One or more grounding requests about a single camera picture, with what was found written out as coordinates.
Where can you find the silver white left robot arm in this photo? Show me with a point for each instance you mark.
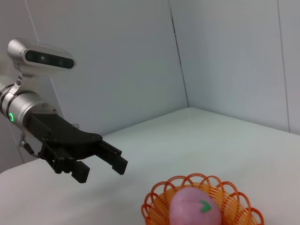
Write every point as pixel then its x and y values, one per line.
pixel 25 105

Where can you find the pink toy peach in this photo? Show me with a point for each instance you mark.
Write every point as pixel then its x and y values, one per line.
pixel 187 207

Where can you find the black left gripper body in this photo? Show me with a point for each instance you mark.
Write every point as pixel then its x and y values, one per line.
pixel 68 136

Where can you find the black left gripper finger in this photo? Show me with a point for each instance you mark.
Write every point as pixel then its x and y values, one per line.
pixel 80 172
pixel 116 161

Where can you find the silver depth camera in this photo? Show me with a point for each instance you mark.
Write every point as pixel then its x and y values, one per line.
pixel 42 56

